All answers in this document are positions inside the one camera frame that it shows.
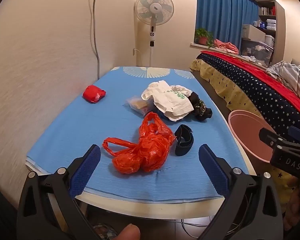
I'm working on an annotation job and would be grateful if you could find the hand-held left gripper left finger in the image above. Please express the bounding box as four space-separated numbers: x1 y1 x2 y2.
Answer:
16 144 103 240

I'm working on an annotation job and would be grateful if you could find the grey wall cable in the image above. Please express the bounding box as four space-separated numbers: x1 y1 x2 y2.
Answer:
89 0 102 79

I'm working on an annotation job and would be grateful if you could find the white bag with green print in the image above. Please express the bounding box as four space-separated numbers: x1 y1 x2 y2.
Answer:
141 80 194 122

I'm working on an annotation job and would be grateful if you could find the potted green plant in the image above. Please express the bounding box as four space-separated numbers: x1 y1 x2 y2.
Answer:
194 28 215 48

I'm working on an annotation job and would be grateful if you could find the clear storage box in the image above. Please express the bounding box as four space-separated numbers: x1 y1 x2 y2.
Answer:
241 38 274 67

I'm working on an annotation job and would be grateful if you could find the blue tablecloth with white print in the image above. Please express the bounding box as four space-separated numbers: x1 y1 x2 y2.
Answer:
26 66 250 204

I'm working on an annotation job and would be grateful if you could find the star patterned bed cover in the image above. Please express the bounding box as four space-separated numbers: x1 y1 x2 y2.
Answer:
189 51 300 205

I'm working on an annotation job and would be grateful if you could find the white cardboard box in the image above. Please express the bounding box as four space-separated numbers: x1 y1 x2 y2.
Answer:
242 24 266 43

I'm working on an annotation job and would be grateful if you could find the star patterned bed blanket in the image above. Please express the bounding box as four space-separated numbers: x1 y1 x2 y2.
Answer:
201 51 300 130

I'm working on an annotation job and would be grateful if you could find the person's left hand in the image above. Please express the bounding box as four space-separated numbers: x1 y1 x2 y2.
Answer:
112 224 141 240

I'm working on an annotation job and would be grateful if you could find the wooden bookshelf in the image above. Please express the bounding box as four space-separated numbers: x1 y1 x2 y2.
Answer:
257 1 285 65

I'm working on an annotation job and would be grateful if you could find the black elastic band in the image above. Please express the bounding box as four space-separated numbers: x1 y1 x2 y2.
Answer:
174 124 194 157

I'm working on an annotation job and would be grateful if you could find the pink folded cloth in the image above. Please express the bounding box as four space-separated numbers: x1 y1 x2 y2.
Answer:
213 39 240 55

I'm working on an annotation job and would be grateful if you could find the blue curtain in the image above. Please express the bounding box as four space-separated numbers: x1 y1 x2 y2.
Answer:
195 0 259 48

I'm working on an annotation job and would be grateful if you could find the plaid quilt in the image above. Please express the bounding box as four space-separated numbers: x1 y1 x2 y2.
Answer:
266 61 300 103

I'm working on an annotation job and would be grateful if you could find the white windowsill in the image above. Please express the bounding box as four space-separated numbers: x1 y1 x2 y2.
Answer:
189 42 240 55

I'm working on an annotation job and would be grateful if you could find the pink waste bin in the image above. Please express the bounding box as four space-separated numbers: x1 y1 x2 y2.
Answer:
228 109 278 162

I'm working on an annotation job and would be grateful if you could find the white floor cable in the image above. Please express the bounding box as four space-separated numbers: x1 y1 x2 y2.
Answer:
181 219 243 238

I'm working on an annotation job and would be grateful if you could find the white standing fan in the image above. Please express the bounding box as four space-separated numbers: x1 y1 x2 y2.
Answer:
134 0 175 68

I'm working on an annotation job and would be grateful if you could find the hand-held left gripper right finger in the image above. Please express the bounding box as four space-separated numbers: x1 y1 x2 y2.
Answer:
197 144 284 240

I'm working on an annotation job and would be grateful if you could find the white table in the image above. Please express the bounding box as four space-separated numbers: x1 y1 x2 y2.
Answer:
25 67 257 220

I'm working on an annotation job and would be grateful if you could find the orange plastic bag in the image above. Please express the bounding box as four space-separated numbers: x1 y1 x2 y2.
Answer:
102 112 177 174

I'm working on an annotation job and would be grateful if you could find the clear plastic bag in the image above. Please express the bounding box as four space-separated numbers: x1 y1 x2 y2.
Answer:
126 95 157 117

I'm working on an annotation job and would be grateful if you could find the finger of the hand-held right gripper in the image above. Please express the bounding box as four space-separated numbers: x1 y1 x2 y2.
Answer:
287 126 300 151
259 127 287 147

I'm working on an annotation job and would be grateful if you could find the black floral cloth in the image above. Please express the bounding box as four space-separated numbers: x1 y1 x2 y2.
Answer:
189 92 213 122

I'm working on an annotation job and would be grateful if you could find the red packet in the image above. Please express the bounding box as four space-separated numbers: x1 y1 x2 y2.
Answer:
83 85 107 103

